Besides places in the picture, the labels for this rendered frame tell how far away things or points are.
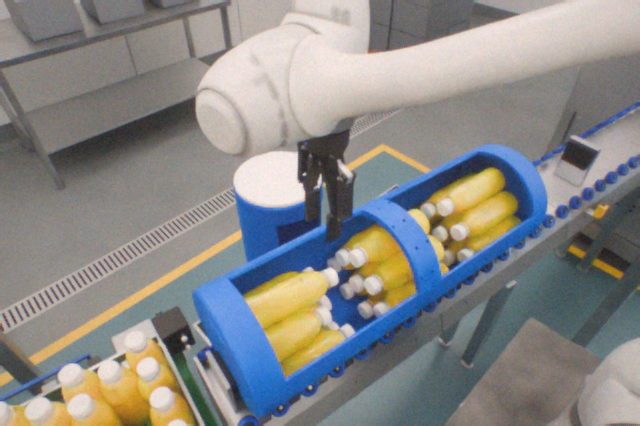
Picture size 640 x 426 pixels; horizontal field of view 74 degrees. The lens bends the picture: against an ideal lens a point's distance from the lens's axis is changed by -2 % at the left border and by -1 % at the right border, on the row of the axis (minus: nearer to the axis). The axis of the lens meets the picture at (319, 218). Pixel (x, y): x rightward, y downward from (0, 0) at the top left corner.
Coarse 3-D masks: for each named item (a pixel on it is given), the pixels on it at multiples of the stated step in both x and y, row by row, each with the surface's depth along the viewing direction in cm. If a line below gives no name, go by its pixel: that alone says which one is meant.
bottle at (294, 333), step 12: (300, 312) 87; (312, 312) 89; (276, 324) 85; (288, 324) 84; (300, 324) 84; (312, 324) 85; (324, 324) 87; (276, 336) 82; (288, 336) 82; (300, 336) 83; (312, 336) 85; (276, 348) 81; (288, 348) 82; (300, 348) 84
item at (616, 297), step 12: (636, 264) 156; (624, 276) 162; (636, 276) 158; (612, 288) 168; (624, 288) 164; (636, 288) 163; (612, 300) 170; (624, 300) 166; (600, 312) 177; (612, 312) 172; (588, 324) 184; (600, 324) 179; (576, 336) 192; (588, 336) 187
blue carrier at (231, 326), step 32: (480, 160) 122; (512, 160) 109; (416, 192) 121; (512, 192) 117; (544, 192) 109; (352, 224) 111; (384, 224) 92; (416, 224) 93; (288, 256) 102; (320, 256) 109; (416, 256) 90; (480, 256) 100; (224, 288) 80; (416, 288) 92; (448, 288) 99; (224, 320) 75; (256, 320) 76; (352, 320) 106; (384, 320) 88; (224, 352) 82; (256, 352) 74; (352, 352) 87; (256, 384) 74; (288, 384) 78; (256, 416) 82
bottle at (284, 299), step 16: (304, 272) 89; (320, 272) 92; (272, 288) 85; (288, 288) 85; (304, 288) 86; (320, 288) 87; (256, 304) 82; (272, 304) 82; (288, 304) 84; (304, 304) 86; (272, 320) 83
